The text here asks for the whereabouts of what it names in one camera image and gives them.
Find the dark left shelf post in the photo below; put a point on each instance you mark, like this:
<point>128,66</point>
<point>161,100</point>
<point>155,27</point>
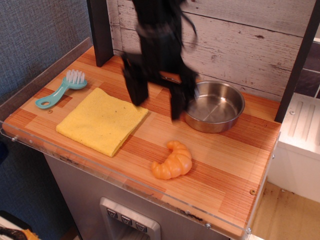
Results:
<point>100,31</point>

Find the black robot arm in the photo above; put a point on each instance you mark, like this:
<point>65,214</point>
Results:
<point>159,7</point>

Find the orange plastic croissant toy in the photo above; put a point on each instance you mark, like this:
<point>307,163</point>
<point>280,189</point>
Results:
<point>178,162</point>

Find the dark right shelf post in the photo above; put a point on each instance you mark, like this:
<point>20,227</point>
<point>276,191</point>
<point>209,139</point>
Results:
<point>301,57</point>

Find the grey toy fridge cabinet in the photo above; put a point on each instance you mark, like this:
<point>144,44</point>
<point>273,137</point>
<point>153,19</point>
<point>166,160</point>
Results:
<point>82,192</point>

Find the teal dish brush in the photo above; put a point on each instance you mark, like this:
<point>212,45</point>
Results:
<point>74,80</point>

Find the silver metal pot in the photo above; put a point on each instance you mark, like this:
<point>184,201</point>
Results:
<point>216,107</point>

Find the dark shelf post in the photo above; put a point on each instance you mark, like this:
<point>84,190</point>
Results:
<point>100,31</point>
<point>301,57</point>

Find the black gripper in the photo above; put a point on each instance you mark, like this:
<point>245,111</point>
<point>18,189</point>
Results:
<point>161,47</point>

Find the orange object bottom left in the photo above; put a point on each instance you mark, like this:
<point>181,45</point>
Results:
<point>26,234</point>

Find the clear acrylic edge guard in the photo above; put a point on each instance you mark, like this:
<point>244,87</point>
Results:
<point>221,190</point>

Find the silver dispenser button panel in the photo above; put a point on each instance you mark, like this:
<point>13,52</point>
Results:
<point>123,223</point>

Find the yellow folded cloth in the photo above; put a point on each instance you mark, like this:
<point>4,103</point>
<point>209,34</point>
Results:
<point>102,122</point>

